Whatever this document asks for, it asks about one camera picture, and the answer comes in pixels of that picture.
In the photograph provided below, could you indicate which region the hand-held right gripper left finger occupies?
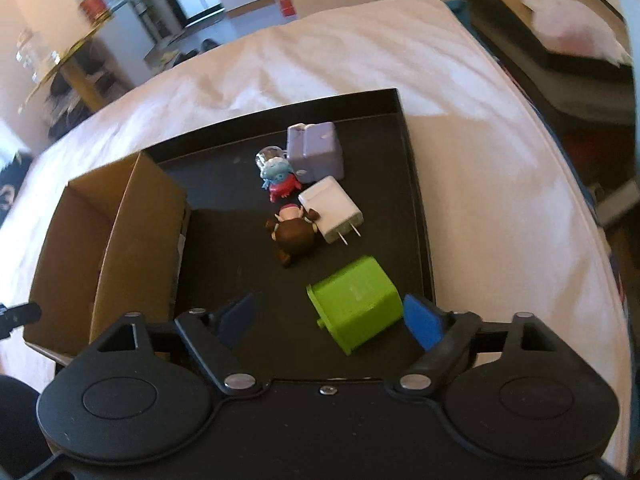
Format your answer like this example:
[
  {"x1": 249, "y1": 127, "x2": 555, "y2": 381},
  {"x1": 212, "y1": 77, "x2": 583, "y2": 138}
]
[{"x1": 90, "y1": 291, "x2": 266, "y2": 396}]

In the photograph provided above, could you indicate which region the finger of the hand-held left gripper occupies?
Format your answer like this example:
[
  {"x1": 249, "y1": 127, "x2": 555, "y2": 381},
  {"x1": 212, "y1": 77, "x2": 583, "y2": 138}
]
[{"x1": 0, "y1": 301, "x2": 43, "y2": 341}]

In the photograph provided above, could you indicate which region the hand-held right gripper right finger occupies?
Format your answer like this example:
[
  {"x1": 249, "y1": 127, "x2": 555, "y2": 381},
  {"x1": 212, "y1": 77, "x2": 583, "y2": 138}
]
[{"x1": 395, "y1": 293, "x2": 558, "y2": 398}]

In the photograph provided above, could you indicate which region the green cartoon plug charger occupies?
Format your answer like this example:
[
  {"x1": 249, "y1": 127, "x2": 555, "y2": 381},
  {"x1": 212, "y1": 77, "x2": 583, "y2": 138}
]
[{"x1": 306, "y1": 255, "x2": 405, "y2": 356}]

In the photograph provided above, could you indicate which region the small cartoon child figurine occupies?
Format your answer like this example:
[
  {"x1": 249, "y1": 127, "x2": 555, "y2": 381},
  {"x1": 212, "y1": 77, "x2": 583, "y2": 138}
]
[{"x1": 265, "y1": 204, "x2": 321, "y2": 268}]

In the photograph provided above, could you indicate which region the black rectangular tray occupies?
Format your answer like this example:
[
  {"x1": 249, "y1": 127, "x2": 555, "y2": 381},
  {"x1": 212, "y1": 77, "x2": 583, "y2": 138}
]
[{"x1": 140, "y1": 88, "x2": 437, "y2": 382}]

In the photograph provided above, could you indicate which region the brown cardboard box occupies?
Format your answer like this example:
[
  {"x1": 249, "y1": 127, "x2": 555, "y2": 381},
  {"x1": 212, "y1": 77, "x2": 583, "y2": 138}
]
[{"x1": 22, "y1": 152, "x2": 194, "y2": 367}]

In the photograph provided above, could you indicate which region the white plug charger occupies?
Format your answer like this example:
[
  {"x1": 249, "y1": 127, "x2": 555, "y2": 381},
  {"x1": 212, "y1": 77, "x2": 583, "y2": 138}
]
[{"x1": 298, "y1": 176, "x2": 364, "y2": 247}]

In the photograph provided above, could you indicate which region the blue figurine with clear dome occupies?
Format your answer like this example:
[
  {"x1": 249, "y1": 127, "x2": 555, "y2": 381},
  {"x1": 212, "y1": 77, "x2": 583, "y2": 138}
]
[{"x1": 256, "y1": 145, "x2": 296, "y2": 191}]

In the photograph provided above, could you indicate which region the purple plug charger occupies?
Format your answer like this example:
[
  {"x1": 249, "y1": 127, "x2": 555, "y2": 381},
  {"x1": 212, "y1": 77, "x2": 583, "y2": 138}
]
[{"x1": 286, "y1": 121, "x2": 346, "y2": 184}]

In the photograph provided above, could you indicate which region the round wooden side table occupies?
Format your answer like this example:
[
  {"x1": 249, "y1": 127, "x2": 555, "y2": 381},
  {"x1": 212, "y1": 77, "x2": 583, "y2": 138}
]
[{"x1": 17, "y1": 10, "x2": 123, "y2": 113}]

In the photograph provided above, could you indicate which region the clear glass jar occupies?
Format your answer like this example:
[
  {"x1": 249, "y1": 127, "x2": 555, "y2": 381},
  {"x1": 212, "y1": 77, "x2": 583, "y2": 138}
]
[{"x1": 15, "y1": 30, "x2": 47, "y2": 82}]

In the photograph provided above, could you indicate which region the red can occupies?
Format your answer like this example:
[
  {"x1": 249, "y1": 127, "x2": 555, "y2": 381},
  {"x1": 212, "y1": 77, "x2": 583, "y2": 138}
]
[{"x1": 80, "y1": 0, "x2": 109, "y2": 22}]

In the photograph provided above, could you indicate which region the pink cloth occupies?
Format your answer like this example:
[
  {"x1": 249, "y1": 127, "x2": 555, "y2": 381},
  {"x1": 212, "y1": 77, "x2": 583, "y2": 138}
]
[{"x1": 520, "y1": 0, "x2": 634, "y2": 67}]

